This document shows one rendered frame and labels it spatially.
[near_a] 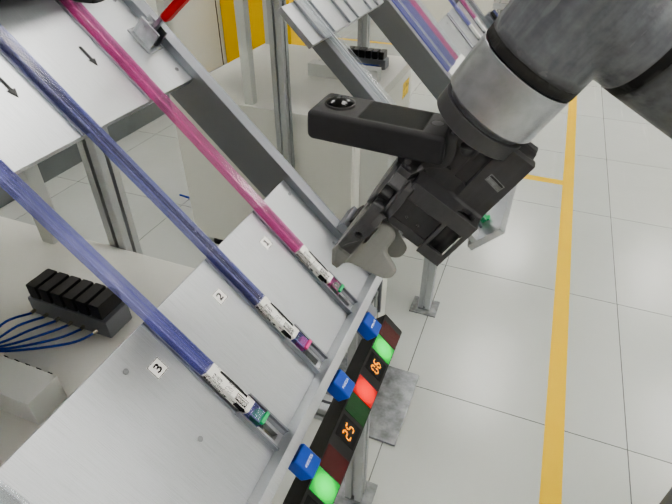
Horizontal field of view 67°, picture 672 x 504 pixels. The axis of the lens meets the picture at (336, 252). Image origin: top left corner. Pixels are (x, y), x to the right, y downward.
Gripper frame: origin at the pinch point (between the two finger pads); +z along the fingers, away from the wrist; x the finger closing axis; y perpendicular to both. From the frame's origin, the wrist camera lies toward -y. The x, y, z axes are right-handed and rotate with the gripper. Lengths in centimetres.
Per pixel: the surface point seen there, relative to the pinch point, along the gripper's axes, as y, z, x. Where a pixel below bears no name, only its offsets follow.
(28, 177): -50, 45, 17
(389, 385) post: 41, 79, 56
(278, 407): 5.4, 16.1, -8.2
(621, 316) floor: 97, 47, 114
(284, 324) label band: 0.7, 13.7, -0.3
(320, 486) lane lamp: 14.4, 19.3, -11.1
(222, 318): -5.3, 13.3, -5.0
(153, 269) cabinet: -23, 46, 18
